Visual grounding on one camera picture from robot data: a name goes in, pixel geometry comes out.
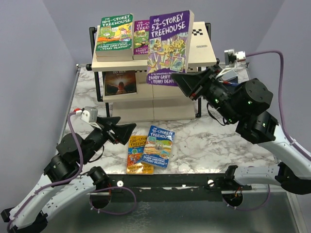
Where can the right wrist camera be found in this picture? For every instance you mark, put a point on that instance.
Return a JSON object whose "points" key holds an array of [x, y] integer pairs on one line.
{"points": [[232, 57]]}

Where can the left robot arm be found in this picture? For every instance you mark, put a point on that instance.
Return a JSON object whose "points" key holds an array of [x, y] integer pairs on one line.
{"points": [[63, 179]]}

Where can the blue 91-Storey Treehouse book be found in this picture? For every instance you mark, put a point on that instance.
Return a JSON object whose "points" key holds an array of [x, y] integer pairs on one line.
{"points": [[158, 147]]}

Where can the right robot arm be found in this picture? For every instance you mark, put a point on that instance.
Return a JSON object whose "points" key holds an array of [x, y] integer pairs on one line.
{"points": [[247, 107]]}

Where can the purple 117-Storey Treehouse book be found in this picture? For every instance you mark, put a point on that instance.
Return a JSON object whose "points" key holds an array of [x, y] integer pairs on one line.
{"points": [[141, 39]]}

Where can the grey small case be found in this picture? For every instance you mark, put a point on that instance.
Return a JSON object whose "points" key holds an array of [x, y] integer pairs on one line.
{"points": [[228, 75]]}

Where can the dark Three Days To See book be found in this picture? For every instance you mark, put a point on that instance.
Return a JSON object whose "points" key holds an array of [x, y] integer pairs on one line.
{"points": [[120, 83]]}

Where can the beige three-tier shelf rack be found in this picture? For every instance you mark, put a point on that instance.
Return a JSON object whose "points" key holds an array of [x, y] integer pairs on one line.
{"points": [[155, 102]]}

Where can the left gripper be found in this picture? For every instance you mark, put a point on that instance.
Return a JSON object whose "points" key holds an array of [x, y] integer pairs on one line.
{"points": [[122, 132]]}

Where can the yellow 130-Storey Treehouse book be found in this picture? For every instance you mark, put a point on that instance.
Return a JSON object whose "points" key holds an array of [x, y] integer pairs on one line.
{"points": [[135, 150]]}

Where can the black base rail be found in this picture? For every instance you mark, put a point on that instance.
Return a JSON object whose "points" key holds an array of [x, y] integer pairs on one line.
{"points": [[164, 187]]}

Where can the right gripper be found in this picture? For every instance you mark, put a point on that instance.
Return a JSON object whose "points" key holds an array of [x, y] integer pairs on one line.
{"points": [[193, 84]]}

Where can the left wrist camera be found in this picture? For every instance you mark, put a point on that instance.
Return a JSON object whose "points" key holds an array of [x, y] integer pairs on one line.
{"points": [[89, 114]]}

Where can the red blue screwdriver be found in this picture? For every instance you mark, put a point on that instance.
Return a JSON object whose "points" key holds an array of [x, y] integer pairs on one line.
{"points": [[231, 84]]}

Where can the green 104-Storey Treehouse book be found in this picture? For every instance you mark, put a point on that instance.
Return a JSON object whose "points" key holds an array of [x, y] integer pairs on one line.
{"points": [[115, 21]]}

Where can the lilac Treehouse book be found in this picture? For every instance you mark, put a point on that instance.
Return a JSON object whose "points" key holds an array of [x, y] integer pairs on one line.
{"points": [[169, 46]]}

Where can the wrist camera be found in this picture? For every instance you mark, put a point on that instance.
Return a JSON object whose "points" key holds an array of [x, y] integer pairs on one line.
{"points": [[232, 57], [89, 114]]}

